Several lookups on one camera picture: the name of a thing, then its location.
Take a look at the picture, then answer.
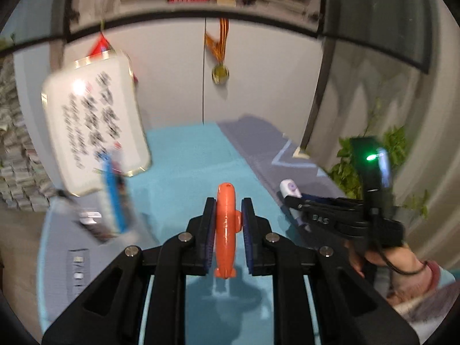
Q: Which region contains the black cable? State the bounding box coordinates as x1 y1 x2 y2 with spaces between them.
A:
374 216 428 277

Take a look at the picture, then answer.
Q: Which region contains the frosted plastic cup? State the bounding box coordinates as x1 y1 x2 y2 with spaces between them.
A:
70 187 141 247

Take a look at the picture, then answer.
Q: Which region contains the blue pen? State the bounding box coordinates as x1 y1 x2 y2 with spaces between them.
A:
100 152 129 233

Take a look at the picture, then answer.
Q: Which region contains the green leafy plant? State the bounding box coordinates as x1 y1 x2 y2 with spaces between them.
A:
329 97 431 221

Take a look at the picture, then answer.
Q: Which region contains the framed calligraphy sign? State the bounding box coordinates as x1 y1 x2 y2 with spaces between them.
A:
41 51 152 198

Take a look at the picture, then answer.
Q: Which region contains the tall pile of paper stacks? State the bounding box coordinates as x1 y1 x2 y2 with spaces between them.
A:
0 55 59 213

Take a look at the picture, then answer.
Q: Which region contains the red hanging ornament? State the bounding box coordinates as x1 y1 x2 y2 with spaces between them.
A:
88 32 120 59

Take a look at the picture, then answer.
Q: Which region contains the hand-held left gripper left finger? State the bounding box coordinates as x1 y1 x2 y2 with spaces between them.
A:
41 197 217 345

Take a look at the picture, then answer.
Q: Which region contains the white purple correction tape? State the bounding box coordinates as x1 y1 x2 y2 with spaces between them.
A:
279 179 310 228

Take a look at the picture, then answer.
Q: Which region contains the person's right hand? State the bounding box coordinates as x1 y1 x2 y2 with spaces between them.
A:
347 240 429 278

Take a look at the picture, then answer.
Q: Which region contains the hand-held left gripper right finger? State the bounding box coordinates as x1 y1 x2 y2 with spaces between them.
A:
241 197 419 345

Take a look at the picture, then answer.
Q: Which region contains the person's right forearm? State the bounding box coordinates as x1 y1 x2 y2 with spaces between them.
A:
386 260 458 317

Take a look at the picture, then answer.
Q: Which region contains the gold medal with striped ribbon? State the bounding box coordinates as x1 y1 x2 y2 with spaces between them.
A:
204 18 231 85

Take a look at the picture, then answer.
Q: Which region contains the dark glass cabinet door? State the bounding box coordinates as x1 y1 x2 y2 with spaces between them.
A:
319 0 436 77

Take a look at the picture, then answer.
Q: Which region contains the white bookshelf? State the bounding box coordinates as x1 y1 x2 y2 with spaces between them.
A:
68 0 324 38

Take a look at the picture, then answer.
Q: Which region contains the blue grey tablecloth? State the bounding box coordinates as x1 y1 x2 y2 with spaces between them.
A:
38 115 360 345

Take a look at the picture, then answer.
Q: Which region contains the messy stack of papers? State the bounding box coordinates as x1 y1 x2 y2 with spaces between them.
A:
252 0 310 16

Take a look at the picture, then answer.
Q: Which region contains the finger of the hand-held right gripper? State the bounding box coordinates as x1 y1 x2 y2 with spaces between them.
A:
283 196 347 231
300 193 364 212

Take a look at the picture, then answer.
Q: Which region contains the orange utility knife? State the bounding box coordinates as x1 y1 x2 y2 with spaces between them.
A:
214 183 244 280

